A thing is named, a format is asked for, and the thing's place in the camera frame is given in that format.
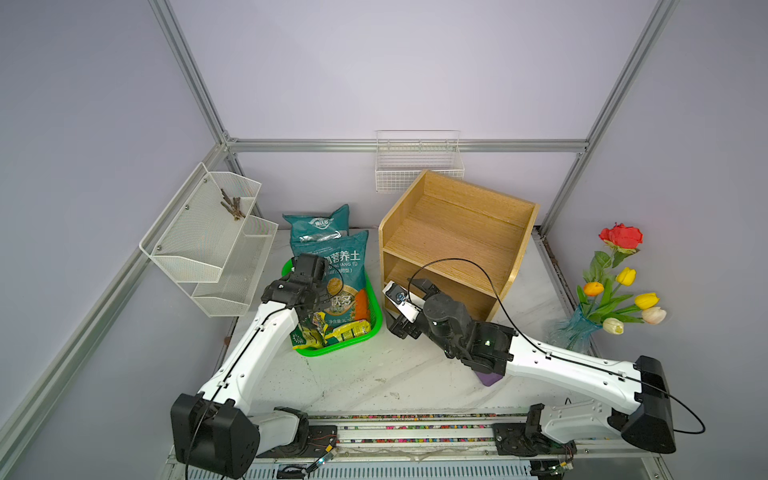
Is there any wooden two-tier shelf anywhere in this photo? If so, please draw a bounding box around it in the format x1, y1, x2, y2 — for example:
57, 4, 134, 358
379, 170, 539, 321

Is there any white wire wall basket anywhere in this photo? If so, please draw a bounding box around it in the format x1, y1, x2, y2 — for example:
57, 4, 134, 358
374, 130, 465, 194

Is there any teal orange soil bag front-facing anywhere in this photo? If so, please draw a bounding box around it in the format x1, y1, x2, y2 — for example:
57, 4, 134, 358
291, 230, 369, 328

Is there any purple pink toy shovel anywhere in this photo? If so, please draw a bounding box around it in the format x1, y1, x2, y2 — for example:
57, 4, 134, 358
475, 372, 504, 387

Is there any white mesh wall rack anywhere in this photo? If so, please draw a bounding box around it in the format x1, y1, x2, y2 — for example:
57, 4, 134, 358
139, 163, 278, 318

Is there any metal base rail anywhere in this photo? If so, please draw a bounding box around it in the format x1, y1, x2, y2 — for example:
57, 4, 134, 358
161, 410, 667, 480

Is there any blue glass vase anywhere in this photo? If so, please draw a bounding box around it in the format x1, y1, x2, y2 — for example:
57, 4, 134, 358
546, 307, 602, 354

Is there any artificial flower bouquet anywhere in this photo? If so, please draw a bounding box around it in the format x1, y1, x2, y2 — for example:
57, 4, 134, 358
576, 223, 668, 336

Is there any yellow green fertilizer packet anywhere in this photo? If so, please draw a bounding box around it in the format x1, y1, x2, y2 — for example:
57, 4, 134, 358
290, 311, 329, 350
324, 320, 371, 345

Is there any green plastic basket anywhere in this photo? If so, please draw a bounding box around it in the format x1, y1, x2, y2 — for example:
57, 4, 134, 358
282, 260, 383, 357

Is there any teal orange soil bag back-facing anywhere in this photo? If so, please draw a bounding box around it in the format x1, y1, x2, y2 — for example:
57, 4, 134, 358
283, 204, 349, 244

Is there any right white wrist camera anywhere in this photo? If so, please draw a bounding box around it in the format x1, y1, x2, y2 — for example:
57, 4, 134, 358
383, 281, 424, 323

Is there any brown twigs bundle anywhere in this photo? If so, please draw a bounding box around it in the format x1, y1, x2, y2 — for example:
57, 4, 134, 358
220, 189, 246, 221

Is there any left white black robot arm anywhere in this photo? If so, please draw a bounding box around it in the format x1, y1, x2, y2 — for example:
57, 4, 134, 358
170, 254, 330, 479

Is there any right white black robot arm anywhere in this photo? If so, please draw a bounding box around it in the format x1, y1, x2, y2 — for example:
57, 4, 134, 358
383, 279, 676, 457

